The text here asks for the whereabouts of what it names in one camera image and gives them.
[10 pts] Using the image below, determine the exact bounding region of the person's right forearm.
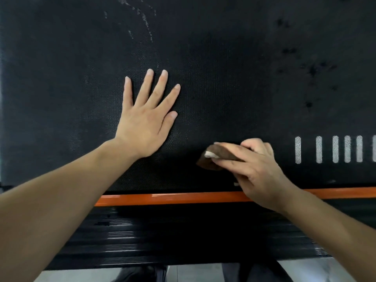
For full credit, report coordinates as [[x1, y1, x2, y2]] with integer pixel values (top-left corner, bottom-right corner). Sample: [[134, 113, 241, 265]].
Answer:
[[280, 189, 376, 282]]

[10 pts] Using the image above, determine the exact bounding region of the person's right hand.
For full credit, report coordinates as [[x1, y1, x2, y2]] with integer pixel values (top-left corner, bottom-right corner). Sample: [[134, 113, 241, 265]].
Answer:
[[211, 137, 302, 215]]

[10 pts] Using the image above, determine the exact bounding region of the brown and grey cleaning cloth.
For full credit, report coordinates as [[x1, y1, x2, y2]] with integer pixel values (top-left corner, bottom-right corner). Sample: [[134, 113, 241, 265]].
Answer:
[[196, 143, 246, 171]]

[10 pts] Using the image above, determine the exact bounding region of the person's left forearm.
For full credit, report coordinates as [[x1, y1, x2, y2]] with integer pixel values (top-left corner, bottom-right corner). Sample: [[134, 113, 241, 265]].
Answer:
[[0, 137, 141, 282]]

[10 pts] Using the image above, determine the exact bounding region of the person's left hand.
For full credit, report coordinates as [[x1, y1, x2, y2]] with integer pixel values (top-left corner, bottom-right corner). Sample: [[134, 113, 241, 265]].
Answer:
[[112, 69, 181, 159]]

